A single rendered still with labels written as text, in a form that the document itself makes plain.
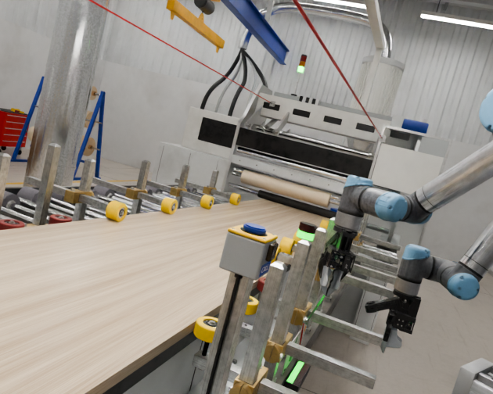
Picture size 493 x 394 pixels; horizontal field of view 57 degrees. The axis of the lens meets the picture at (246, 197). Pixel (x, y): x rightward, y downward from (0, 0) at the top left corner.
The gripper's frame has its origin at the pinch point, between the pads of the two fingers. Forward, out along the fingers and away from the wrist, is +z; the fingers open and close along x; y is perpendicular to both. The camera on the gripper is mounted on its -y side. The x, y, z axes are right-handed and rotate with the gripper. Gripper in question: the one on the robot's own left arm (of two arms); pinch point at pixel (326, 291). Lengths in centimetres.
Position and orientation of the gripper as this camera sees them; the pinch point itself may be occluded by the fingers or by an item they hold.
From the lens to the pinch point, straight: 141.0
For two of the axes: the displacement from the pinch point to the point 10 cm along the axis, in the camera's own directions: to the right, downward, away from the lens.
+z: -2.5, 9.6, 1.0
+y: 0.0, 1.1, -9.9
